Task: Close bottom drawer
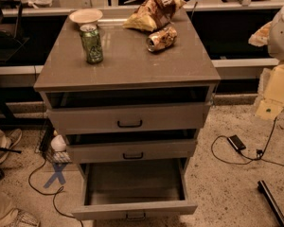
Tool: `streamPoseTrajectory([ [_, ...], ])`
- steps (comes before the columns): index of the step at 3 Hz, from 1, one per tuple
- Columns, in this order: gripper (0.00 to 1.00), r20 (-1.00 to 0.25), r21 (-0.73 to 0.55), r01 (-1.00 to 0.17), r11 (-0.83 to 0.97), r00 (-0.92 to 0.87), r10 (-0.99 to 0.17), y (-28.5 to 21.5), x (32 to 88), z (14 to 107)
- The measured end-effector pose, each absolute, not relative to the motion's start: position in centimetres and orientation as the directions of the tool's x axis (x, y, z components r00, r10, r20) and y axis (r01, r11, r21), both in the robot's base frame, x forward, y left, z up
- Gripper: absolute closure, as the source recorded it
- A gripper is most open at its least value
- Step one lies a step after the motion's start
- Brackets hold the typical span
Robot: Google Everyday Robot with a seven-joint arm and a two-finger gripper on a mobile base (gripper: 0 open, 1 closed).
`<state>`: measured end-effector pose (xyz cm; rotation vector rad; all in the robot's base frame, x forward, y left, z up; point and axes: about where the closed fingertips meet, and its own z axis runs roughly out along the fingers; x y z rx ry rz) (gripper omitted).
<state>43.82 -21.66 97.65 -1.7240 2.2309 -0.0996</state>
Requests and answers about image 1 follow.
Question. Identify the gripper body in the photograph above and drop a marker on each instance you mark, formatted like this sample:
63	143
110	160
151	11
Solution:
282	37

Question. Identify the grey bottom drawer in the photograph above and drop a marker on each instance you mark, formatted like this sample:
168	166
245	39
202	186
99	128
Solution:
134	190

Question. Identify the grey drawer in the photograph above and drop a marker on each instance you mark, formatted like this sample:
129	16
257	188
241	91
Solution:
134	190
130	146
154	109

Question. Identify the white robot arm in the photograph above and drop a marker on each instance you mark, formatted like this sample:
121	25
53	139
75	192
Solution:
272	35

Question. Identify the grey drawer cabinet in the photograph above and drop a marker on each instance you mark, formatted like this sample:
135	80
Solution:
127	64

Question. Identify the grey middle drawer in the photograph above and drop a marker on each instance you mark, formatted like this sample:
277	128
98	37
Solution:
130	146

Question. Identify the grey top drawer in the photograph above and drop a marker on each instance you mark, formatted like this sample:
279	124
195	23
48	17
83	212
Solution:
154	109

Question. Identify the black power adapter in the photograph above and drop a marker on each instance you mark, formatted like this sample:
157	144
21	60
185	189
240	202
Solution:
236	143

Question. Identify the black bar on floor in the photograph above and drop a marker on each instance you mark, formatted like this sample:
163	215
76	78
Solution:
263	188

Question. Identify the brown chip bag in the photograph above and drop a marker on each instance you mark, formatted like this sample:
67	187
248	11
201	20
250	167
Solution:
153	14

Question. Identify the green soda can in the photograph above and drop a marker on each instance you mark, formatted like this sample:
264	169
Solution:
91	43

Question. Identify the white bowl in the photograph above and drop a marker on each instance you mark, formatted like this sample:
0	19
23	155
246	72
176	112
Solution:
85	16

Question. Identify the blue tape cross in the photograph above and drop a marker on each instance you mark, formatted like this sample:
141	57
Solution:
57	175

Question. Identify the beige shoe upper left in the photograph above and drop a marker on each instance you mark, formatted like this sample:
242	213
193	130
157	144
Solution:
8	141

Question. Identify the patterned shoe lower left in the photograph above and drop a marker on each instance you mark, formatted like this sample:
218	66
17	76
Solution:
24	219

